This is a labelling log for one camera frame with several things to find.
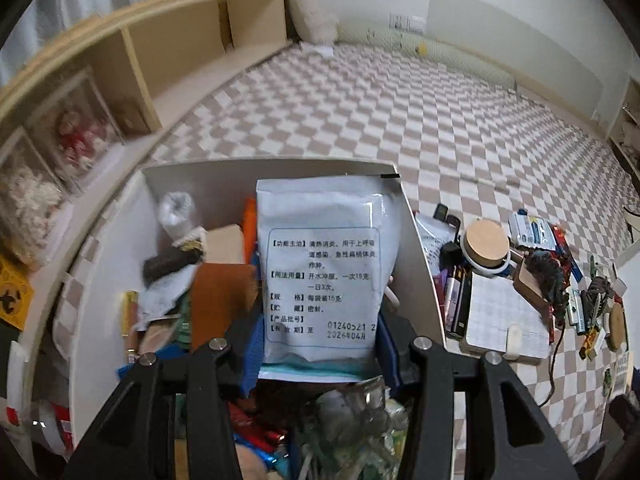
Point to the wooden coaster disc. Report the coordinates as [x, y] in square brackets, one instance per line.
[617, 330]

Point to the wooden wardrobe shelf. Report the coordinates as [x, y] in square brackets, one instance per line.
[627, 130]

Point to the crumpled clear plastic bottle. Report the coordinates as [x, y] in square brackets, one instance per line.
[176, 212]

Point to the orange cardboard box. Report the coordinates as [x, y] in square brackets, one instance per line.
[220, 305]

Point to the white grid notepad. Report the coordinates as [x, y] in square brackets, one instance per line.
[505, 320]

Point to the clear case of red doll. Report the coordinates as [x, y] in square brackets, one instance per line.
[80, 90]

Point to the blue white sachet pack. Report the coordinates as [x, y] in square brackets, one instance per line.
[532, 230]

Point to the dark brown cloth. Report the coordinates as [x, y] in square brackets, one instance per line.
[170, 262]

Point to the white cup with wooden lid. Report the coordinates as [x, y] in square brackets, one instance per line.
[487, 247]

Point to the white medicine sachet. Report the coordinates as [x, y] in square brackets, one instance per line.
[325, 220]
[432, 245]

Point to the wooden bedside shelf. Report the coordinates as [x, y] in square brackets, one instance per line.
[190, 60]

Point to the clear crinkled plastic bag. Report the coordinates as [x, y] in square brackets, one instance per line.
[350, 420]

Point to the brown cardboard card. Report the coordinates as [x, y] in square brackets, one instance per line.
[525, 285]

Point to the clear case of white doll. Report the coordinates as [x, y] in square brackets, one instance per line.
[20, 150]

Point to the green bolster pillow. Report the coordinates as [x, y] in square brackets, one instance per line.
[450, 52]

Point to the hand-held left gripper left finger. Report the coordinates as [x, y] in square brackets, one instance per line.
[250, 355]

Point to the yellow printed box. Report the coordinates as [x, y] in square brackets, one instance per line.
[15, 295]

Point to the white wall socket plate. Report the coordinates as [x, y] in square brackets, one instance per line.
[407, 22]

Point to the small brown box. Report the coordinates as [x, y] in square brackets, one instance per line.
[135, 117]

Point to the white rabbit doll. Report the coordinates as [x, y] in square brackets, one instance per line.
[35, 200]

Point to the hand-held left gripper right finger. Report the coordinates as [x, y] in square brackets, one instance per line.
[390, 360]

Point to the red dressed doll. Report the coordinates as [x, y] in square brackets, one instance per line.
[82, 137]

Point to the dark tangled yarn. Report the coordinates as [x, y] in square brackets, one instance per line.
[550, 275]

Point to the small beige box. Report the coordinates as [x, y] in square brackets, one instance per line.
[225, 245]

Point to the white fluffy pillow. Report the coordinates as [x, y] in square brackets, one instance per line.
[310, 15]

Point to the black slim case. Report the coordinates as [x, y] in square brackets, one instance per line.
[457, 305]

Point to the orange plastic tube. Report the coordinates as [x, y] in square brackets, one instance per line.
[249, 225]

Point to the white storage box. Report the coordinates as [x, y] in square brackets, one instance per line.
[210, 180]

